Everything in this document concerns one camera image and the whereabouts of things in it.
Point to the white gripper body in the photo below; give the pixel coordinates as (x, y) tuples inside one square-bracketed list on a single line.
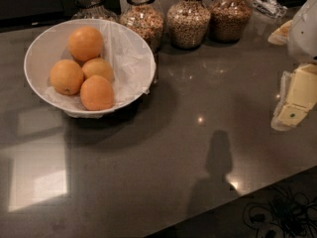
[(303, 34)]

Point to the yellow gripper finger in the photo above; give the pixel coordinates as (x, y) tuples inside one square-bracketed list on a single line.
[(297, 97), (280, 35)]

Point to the orange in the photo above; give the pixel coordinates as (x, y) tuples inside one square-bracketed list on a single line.
[(97, 93), (66, 77), (85, 43), (98, 67)]

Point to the white paper bowl liner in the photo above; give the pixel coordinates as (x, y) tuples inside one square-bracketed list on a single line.
[(133, 61)]

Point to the white bowl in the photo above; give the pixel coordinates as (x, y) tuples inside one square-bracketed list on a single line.
[(37, 70)]

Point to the clear plastic bag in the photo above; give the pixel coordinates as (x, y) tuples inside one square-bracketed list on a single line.
[(270, 8)]

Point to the glass carafe brown grains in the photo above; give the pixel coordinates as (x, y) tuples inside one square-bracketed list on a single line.
[(229, 19)]

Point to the glass carafe beige grains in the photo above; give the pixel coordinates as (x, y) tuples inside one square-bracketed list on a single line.
[(187, 23)]

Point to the glass carafe mixed grains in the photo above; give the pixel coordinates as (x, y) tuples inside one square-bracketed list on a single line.
[(146, 19)]

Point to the glass carafe far left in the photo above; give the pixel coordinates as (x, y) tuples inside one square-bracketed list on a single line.
[(93, 9)]

